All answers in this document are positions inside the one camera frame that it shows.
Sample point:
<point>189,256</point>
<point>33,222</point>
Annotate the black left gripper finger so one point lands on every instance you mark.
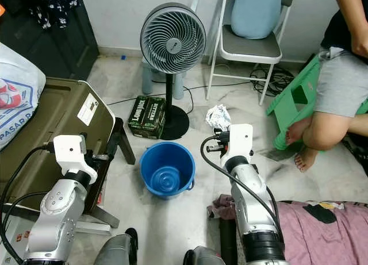
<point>118,147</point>

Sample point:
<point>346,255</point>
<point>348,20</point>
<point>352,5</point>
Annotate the silver foil ball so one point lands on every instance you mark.
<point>217,116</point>

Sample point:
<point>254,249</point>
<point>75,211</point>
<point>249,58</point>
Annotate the pink cartoon print quilt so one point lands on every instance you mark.
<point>333,236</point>

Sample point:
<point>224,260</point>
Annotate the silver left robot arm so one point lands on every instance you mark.
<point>54,216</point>

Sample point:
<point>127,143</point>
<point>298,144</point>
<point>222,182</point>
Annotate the black green drink carton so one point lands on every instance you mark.
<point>146,118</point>

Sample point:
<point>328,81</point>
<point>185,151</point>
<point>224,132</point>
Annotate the blue plastic bucket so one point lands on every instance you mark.
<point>167,164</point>

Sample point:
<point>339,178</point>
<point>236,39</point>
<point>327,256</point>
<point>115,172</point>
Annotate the olive plastic storage box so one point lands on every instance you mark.
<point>57,115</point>

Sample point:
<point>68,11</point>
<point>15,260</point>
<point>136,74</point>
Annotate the green plastic stool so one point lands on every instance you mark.
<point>284,110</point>

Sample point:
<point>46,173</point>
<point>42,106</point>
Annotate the small light blue stool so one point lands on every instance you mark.
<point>145,75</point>

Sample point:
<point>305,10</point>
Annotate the grey robot left leg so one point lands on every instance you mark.
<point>114,250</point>

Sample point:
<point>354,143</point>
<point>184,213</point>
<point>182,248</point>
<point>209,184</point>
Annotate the grey robot leg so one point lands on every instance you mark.
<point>114,250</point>
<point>210,257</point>

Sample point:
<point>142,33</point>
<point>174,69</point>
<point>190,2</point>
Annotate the white folding chair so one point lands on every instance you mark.
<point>250,48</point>

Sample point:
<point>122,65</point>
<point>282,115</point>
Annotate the white printed plastic bag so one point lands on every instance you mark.
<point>17,87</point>

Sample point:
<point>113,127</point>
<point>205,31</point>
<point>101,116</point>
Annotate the dark wooden wardrobe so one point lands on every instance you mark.
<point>69,46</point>

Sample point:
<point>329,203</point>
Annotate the grey standing fan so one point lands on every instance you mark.
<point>172,39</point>

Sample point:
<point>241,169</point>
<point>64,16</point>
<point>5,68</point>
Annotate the grey robot right leg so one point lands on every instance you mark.
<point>210,257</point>

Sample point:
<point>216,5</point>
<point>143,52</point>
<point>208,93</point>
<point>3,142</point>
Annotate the light blue cushion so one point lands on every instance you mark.
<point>256,12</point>

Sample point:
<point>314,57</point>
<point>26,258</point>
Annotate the person in grey shorts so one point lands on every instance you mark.
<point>342,84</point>

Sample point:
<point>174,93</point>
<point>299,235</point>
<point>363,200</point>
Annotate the dark floral garment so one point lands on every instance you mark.
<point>54,9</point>

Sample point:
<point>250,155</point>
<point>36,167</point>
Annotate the small orange object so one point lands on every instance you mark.
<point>2,11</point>

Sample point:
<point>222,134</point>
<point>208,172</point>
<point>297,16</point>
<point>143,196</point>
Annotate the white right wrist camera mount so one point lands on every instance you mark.
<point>240,138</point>

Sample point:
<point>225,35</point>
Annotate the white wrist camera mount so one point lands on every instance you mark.
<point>70,149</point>
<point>240,138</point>

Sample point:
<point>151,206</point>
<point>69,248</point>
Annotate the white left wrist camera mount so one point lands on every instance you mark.
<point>70,149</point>

